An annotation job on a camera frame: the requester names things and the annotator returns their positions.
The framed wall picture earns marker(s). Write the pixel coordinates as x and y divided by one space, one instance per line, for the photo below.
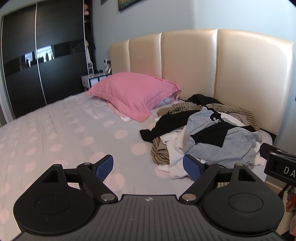
127 4

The white garment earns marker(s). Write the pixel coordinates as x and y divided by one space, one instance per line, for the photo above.
175 160

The bed with pink dotted sheet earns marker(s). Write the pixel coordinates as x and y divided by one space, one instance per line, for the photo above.
69 129

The dark hanging garment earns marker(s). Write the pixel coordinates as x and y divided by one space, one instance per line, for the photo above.
91 44

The colourful printed bag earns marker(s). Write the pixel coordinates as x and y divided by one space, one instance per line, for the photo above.
291 201

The pink pillow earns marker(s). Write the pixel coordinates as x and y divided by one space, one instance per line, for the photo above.
136 92

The brown striped garment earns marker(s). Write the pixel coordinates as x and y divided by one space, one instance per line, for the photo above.
185 107

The grey and black shirt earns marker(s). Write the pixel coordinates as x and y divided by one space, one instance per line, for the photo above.
208 148

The white wall switch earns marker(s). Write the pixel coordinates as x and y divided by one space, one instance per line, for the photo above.
105 61

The black garment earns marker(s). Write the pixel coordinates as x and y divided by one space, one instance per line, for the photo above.
201 99

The beige padded headboard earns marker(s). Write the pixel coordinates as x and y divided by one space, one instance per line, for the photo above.
189 64

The white nightstand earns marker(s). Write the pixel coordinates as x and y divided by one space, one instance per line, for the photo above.
92 80

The black sliding wardrobe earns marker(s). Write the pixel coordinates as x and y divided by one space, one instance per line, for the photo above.
41 58

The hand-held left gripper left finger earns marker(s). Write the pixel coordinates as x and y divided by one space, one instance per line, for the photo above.
105 167

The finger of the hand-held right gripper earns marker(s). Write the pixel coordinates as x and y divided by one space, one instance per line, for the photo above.
266 149

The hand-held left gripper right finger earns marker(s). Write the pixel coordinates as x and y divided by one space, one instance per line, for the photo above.
192 167

